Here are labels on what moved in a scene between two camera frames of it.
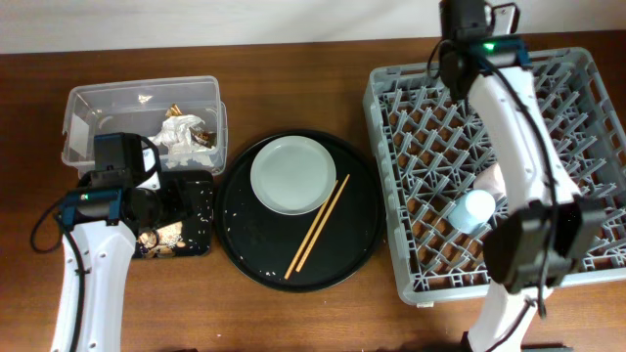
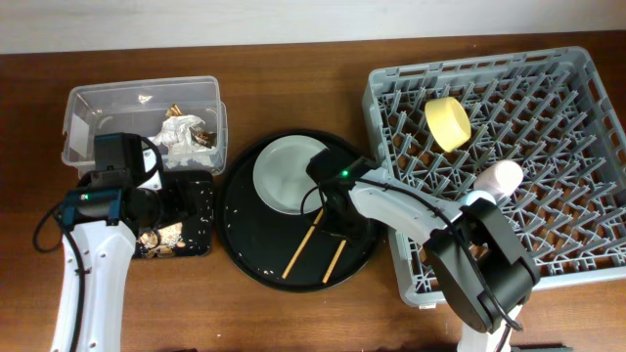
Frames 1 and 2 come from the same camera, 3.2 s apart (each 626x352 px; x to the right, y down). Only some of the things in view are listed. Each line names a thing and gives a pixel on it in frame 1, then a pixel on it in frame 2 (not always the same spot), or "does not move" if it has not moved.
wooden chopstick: x=311 y=229 does not move
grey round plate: x=292 y=175 does not move
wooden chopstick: x=322 y=223 → x=334 y=262
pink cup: x=491 y=179 does not move
